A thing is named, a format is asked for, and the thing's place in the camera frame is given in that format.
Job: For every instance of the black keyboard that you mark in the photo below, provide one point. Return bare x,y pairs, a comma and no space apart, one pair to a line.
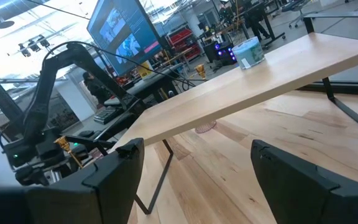
107,114

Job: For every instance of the white building pillar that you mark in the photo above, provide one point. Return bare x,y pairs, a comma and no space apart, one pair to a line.
76,99

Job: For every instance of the blue candle jar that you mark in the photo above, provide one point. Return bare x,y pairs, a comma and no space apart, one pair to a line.
248,52

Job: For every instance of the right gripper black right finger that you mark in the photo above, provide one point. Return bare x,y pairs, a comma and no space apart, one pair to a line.
306,199

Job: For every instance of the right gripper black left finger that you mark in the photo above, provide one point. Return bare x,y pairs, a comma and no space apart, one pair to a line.
104,193

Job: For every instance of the wooden shelf riser black frame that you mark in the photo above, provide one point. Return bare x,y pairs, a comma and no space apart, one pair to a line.
259,84

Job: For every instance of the round ceiling lamp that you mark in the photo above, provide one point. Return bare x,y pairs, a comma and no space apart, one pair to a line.
5,24

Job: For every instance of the black computer purple lights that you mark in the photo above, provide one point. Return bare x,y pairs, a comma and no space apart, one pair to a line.
224,51

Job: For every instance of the black track spotlights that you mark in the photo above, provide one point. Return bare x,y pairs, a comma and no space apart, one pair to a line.
34,46

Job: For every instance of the red storage rack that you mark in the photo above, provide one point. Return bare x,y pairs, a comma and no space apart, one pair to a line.
183,42

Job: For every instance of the office chair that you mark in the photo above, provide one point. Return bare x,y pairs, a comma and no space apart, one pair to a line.
297,9

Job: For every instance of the person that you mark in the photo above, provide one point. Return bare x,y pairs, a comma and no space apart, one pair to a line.
96,88

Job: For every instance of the gold candlestick holder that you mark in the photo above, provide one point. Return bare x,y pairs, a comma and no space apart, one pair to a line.
201,71
62,143

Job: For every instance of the yellow sign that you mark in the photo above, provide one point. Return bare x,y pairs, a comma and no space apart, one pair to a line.
144,71

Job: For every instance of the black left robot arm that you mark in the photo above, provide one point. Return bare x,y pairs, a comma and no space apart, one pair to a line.
42,102

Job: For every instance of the computer monitor blue screen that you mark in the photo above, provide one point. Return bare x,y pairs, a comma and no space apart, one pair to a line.
120,34

